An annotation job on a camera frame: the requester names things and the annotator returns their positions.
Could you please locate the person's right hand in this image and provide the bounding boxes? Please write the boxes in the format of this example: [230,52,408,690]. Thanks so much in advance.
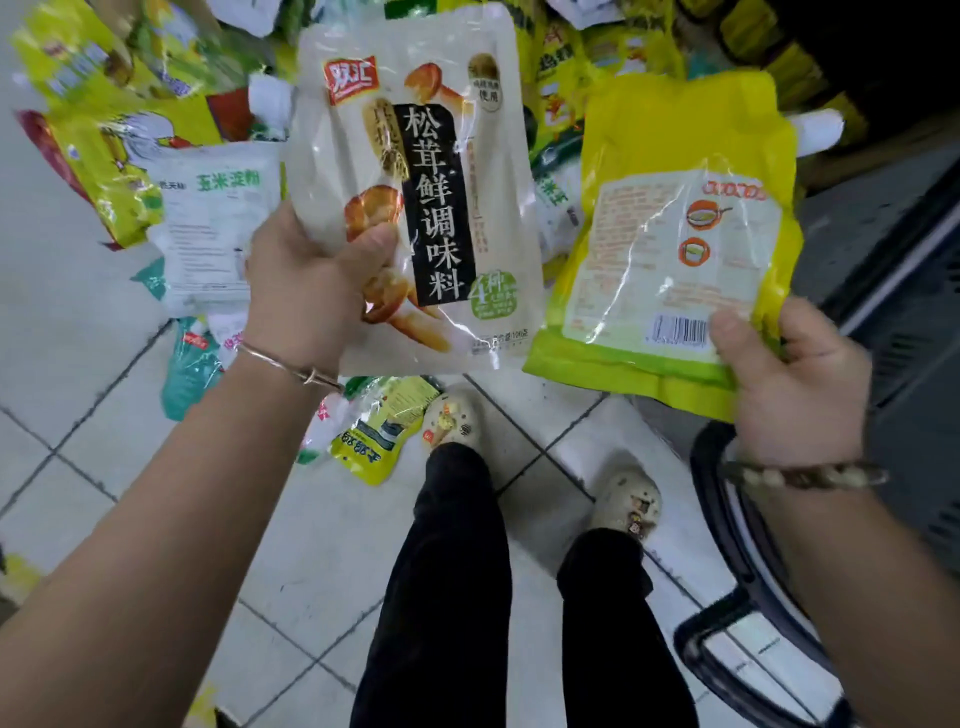
[708,295,876,471]

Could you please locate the person's left hand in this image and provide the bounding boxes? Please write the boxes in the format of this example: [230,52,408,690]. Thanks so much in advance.
[242,201,400,374]

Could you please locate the white mushroom seasoning packet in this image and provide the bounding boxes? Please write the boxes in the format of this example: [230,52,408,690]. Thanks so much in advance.
[285,2,546,378]

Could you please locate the yellow-green seasoning packet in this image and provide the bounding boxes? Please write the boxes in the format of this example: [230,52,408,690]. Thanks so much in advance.
[522,69,805,424]

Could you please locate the person's right forearm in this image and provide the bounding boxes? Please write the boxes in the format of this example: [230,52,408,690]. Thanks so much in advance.
[738,468,960,728]

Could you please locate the person's left forearm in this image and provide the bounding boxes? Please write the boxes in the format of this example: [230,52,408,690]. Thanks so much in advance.
[0,346,348,728]

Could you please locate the white starch packet green print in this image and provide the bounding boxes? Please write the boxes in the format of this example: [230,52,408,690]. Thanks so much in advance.
[145,141,285,319]

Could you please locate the white packet pink print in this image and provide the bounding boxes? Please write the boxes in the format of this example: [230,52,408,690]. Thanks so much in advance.
[205,309,250,370]

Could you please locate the dark grey shelf base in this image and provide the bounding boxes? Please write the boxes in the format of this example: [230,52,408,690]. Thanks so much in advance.
[791,142,960,579]

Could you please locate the small yellow-green sauce packet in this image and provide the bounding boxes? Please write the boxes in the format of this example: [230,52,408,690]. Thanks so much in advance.
[328,375,444,487]

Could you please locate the white packet red print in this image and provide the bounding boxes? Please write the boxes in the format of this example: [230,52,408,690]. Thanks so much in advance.
[297,391,352,466]

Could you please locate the person's left cream clog shoe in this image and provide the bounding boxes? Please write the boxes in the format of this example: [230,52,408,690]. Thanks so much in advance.
[420,388,486,456]

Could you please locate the person's cream clog shoe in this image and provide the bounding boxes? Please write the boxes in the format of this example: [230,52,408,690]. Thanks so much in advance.
[588,468,664,543]
[420,388,486,456]

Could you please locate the person's right cream clog shoe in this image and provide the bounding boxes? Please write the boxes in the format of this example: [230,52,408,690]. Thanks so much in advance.
[588,468,664,543]

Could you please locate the teal packet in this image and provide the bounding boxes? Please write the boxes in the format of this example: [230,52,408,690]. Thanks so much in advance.
[160,318,226,423]

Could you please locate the pile of yellow packets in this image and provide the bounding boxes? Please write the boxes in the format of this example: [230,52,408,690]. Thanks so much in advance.
[10,0,871,282]

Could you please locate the yellow packet with cartoon chef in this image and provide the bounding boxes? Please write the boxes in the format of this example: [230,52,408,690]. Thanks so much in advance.
[16,88,256,251]

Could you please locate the person's right leg black trousers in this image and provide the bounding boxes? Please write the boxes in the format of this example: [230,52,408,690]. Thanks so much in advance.
[556,527,700,728]

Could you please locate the person's leg black trousers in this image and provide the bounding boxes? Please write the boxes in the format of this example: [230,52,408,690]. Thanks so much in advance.
[349,442,514,728]
[556,527,700,728]

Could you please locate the person's left leg black trousers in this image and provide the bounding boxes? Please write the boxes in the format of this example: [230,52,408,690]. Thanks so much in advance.
[349,442,514,728]

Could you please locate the thin silver bracelet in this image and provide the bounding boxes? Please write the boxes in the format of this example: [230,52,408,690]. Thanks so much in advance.
[237,341,345,391]

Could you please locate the beaded bracelet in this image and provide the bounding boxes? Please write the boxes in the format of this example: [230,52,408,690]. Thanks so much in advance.
[721,459,891,492]

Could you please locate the black metal frame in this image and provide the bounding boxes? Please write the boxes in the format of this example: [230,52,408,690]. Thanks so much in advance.
[672,420,858,728]

